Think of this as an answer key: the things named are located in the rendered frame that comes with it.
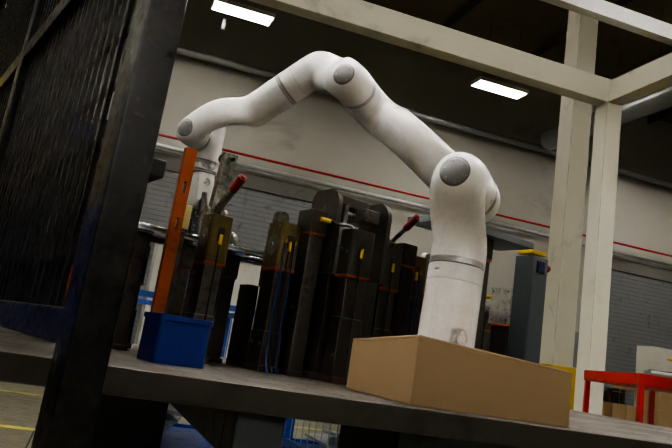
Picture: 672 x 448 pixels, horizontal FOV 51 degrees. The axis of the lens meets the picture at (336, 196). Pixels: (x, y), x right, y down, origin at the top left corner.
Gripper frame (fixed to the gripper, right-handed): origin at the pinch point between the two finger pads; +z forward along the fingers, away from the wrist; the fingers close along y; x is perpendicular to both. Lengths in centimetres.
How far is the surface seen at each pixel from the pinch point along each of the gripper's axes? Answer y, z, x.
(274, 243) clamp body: -20.3, 1.6, -14.7
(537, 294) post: -37, 0, -95
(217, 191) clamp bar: -15.9, -8.3, 1.3
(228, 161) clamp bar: -17.2, -16.2, 0.5
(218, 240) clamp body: -20.1, 4.2, 0.4
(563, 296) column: 401, -92, -667
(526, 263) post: -34, -9, -92
